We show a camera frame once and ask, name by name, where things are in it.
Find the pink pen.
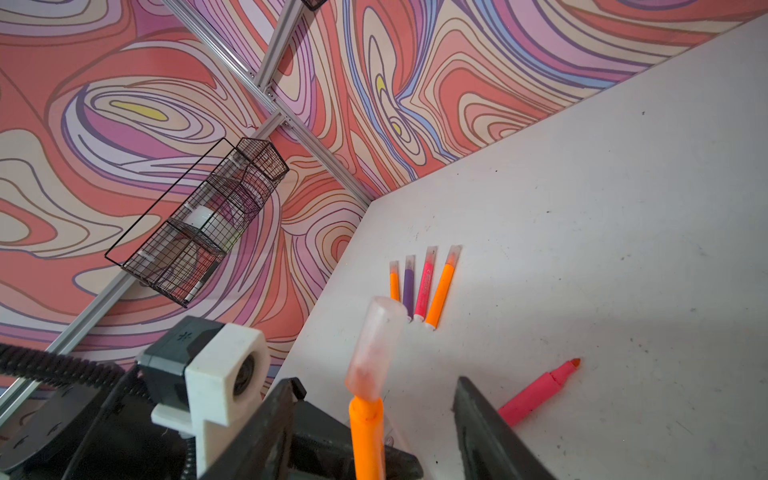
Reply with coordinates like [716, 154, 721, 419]
[498, 358, 581, 427]
[414, 246, 438, 322]

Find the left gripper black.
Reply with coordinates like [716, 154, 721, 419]
[0, 383, 424, 480]

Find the black wire basket back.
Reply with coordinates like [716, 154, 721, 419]
[301, 0, 327, 12]

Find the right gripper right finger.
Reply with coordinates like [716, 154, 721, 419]
[452, 376, 555, 480]

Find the orange pen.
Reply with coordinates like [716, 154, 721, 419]
[349, 396, 385, 480]
[425, 245, 462, 330]
[389, 260, 400, 301]

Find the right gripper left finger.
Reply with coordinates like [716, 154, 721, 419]
[201, 377, 306, 480]

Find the black wire basket left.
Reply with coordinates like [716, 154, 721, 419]
[104, 138, 289, 307]

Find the black wire basket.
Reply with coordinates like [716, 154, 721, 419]
[104, 138, 289, 307]
[301, 0, 327, 12]

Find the purple pen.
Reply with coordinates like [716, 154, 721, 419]
[402, 255, 416, 321]

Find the silver tape roll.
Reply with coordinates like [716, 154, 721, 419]
[183, 206, 226, 240]

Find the translucent pen cap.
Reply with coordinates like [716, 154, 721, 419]
[345, 296, 408, 402]

